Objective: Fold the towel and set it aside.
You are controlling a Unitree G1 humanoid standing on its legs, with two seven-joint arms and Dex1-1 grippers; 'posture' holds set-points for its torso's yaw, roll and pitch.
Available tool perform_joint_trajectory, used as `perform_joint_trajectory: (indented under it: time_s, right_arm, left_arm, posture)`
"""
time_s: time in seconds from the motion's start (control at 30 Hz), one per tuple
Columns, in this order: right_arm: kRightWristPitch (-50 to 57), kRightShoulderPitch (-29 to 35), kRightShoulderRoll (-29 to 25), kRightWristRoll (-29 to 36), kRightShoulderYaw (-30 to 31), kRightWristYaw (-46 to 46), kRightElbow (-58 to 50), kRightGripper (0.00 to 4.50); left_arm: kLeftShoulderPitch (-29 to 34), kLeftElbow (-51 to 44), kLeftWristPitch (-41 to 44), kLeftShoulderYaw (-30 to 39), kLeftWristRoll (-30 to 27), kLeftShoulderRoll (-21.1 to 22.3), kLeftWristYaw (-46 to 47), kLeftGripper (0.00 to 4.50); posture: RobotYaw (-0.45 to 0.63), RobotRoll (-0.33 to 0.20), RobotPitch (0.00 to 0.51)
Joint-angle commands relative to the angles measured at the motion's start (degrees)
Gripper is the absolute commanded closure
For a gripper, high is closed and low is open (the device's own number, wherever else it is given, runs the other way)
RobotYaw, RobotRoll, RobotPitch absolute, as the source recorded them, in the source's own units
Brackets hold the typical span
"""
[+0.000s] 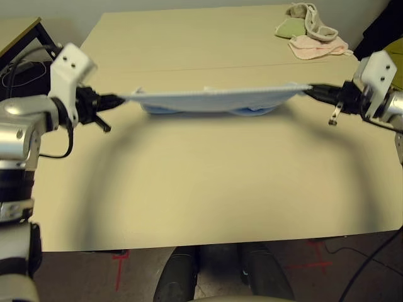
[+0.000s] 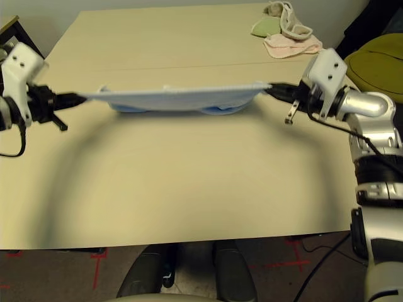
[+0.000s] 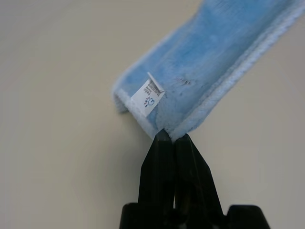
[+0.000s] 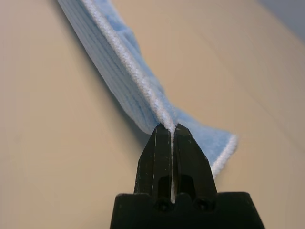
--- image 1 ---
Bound green towel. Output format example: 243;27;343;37
274;17;308;40

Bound black robot right leg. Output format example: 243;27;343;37
236;242;297;302

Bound thick black floor cable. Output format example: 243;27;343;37
338;230;403;302

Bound black robot left leg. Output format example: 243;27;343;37
152;245;200;302

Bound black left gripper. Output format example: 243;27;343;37
74;87;127;133

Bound thin black floor cable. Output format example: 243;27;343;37
324;241;403;279

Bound light blue towel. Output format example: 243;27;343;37
122;82;311;116

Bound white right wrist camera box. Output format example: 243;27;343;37
353;50;399;120

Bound black framed side table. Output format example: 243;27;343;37
0;16;61;97

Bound beige robot torso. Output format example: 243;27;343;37
188;293;287;302

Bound thin white cable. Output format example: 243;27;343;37
1;60;45;89

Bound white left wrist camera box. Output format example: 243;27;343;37
48;43;98;126

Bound black left wrist camera cable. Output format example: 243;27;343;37
6;43;75;159

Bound black robot leg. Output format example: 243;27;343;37
236;242;297;302
152;245;200;302

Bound black bulky object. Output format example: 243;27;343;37
353;0;403;61

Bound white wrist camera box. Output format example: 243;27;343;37
48;43;98;126
353;50;399;120

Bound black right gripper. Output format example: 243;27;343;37
307;81;366;126

